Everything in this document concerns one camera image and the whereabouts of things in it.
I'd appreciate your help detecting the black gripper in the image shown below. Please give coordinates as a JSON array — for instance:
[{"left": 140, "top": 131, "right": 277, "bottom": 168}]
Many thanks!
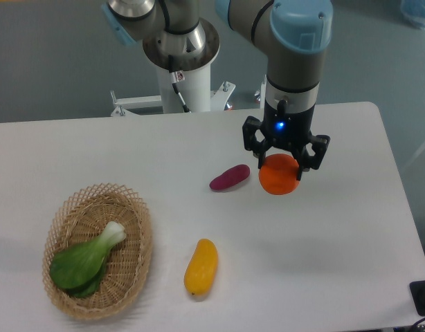
[{"left": 242, "top": 90, "right": 330, "bottom": 181}]

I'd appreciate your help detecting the orange fruit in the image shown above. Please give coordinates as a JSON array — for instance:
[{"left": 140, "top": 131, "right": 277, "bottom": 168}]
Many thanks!
[{"left": 258, "top": 154, "right": 300, "bottom": 195}]

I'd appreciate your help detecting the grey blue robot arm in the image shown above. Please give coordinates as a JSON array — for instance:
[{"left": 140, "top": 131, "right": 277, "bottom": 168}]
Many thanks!
[{"left": 102, "top": 1, "right": 333, "bottom": 172}]

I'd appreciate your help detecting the woven wicker basket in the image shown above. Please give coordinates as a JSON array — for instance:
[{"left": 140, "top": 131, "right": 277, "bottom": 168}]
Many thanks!
[{"left": 42, "top": 183, "right": 152, "bottom": 320}]

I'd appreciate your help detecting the purple sweet potato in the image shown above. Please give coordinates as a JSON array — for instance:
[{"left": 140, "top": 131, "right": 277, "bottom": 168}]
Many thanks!
[{"left": 209, "top": 164, "right": 251, "bottom": 191}]

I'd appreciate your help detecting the yellow mango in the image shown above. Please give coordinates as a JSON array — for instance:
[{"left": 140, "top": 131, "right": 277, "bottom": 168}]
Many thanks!
[{"left": 183, "top": 239, "right": 219, "bottom": 297}]

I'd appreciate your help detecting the blue object top right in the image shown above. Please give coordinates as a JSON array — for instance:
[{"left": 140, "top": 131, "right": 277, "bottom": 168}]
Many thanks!
[{"left": 400, "top": 0, "right": 425, "bottom": 30}]

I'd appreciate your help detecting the black device at edge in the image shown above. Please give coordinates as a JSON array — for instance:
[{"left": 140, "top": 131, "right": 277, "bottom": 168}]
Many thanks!
[{"left": 409, "top": 280, "right": 425, "bottom": 316}]

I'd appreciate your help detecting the green bok choy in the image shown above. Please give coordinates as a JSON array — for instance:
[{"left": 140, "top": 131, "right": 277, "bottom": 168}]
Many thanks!
[{"left": 49, "top": 221, "right": 126, "bottom": 298}]

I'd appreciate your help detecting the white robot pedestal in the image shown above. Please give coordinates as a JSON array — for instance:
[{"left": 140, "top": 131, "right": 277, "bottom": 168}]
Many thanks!
[{"left": 110, "top": 64, "right": 237, "bottom": 117}]

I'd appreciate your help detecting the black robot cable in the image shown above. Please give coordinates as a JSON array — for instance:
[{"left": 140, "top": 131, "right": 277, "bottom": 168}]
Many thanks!
[{"left": 168, "top": 55, "right": 192, "bottom": 114}]

